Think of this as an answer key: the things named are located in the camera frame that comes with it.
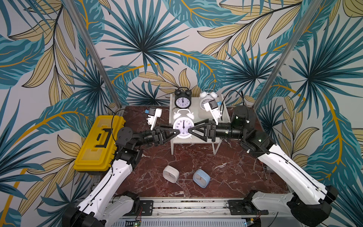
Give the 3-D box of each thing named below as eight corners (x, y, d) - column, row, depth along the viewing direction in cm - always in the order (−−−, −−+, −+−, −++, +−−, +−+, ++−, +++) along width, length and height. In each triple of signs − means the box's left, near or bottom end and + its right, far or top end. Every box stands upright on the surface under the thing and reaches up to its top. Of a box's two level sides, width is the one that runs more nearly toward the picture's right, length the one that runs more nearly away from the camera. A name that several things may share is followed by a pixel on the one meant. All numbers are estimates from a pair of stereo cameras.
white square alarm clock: (163, 177, 85) (161, 172, 78) (168, 169, 89) (167, 163, 82) (175, 184, 83) (175, 180, 76) (180, 175, 86) (180, 170, 79)
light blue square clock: (191, 180, 84) (192, 176, 77) (196, 172, 88) (197, 167, 81) (205, 190, 81) (208, 185, 74) (209, 181, 85) (212, 176, 78)
